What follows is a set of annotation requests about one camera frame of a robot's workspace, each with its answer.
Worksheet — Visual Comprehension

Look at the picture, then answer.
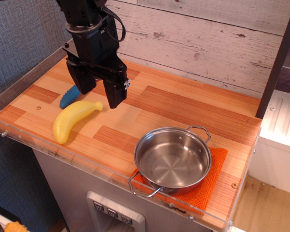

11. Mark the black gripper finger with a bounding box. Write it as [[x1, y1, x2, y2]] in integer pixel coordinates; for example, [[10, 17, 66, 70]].
[[103, 79, 131, 108], [66, 61, 96, 94]]

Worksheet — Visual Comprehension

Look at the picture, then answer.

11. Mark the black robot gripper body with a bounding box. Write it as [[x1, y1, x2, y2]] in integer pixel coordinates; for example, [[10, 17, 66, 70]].
[[63, 14, 127, 81]]

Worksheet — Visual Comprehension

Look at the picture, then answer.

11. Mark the blue handled metal spoon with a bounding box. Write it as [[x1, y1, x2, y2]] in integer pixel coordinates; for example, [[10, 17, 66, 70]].
[[59, 85, 81, 109]]

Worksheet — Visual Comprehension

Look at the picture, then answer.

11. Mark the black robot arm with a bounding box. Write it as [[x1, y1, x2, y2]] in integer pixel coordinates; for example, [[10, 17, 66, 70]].
[[57, 0, 130, 109]]

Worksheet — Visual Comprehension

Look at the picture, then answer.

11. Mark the orange knitted rag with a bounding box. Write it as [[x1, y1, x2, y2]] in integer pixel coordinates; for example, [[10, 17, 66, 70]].
[[130, 147, 229, 216]]

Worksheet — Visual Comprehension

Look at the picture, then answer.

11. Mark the yellow plastic banana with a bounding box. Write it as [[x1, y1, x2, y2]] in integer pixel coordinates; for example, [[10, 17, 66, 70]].
[[53, 101, 103, 144]]

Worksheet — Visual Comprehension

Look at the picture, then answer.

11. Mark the stainless steel pot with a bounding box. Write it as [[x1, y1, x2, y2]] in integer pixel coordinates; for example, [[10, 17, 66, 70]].
[[128, 126, 212, 198]]

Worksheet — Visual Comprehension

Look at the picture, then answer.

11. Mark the grey toy kitchen cabinet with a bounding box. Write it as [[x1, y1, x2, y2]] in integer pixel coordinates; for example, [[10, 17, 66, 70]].
[[34, 150, 226, 232]]

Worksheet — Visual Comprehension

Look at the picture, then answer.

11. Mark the clear acrylic table guard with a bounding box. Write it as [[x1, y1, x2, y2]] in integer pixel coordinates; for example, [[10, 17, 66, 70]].
[[0, 121, 254, 232]]

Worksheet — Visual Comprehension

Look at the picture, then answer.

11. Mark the yellow object at corner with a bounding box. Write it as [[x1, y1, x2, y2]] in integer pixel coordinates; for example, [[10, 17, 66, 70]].
[[4, 222, 28, 232]]

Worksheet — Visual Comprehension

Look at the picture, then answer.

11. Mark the dark right frame post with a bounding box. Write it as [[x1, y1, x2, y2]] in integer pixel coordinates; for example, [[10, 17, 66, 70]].
[[255, 19, 290, 119]]

